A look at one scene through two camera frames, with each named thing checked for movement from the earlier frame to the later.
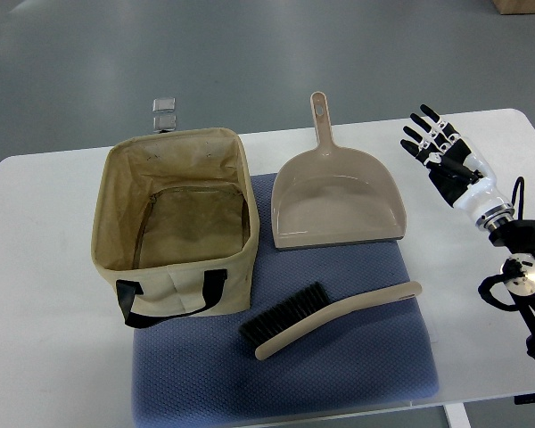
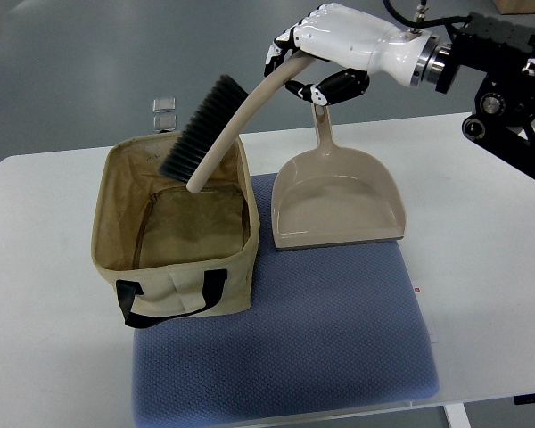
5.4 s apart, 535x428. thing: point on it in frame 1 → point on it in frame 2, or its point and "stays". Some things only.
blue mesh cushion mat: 200,372 stays
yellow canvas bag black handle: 176,225 stays
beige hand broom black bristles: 309,310 → 226,104
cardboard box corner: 509,7 stays
